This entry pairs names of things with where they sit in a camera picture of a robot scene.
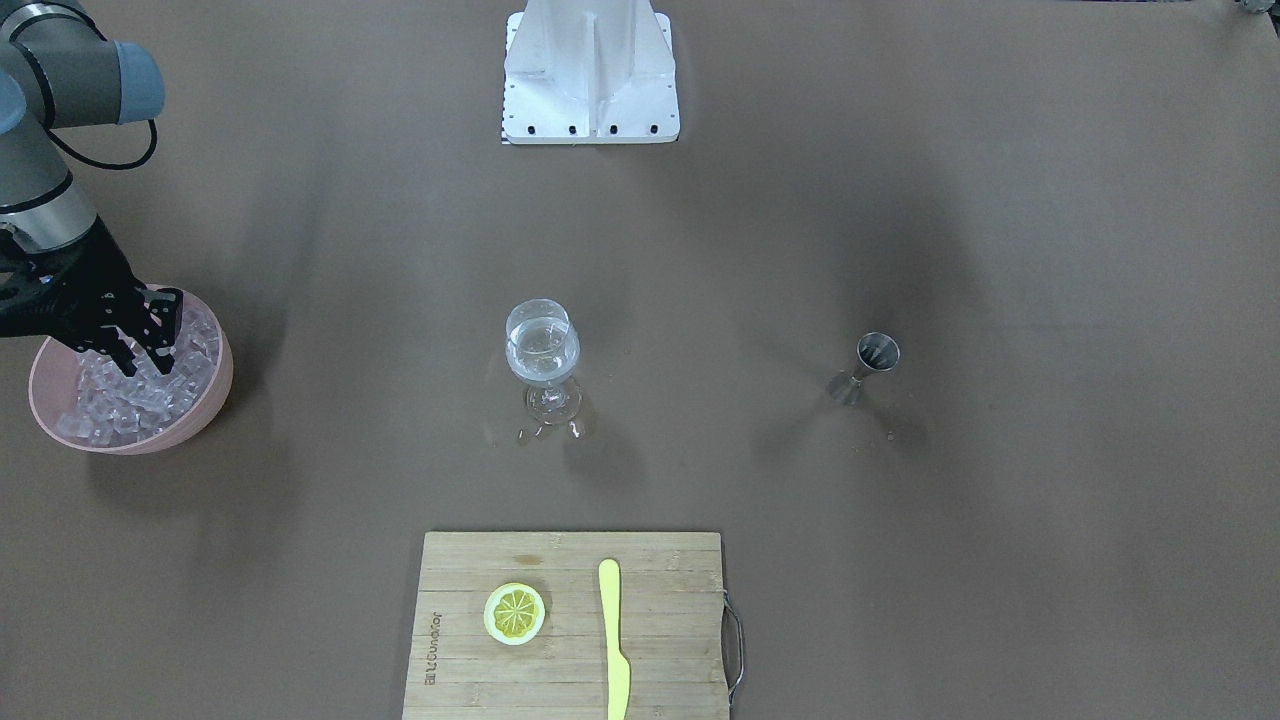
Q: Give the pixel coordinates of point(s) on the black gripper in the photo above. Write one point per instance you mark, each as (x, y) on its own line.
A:
(88, 283)

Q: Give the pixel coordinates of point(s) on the small steel jigger cup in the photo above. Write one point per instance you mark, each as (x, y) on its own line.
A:
(876, 353)

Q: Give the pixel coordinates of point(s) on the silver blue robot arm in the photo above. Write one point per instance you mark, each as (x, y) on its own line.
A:
(61, 71)

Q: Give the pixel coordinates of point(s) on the pink bowl of ice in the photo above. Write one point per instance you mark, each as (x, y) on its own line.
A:
(84, 401)

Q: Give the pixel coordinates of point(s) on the clear wine glass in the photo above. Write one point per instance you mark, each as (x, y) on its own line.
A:
(543, 350)

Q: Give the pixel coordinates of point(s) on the yellow lemon half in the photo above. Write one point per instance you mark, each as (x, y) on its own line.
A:
(513, 614)

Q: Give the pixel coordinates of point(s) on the yellow plastic knife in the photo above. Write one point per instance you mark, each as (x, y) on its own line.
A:
(619, 676)

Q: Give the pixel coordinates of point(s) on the bamboo cutting board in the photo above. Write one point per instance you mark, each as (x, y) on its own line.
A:
(674, 605)

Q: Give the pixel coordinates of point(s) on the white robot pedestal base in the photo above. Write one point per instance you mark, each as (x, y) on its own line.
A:
(589, 73)

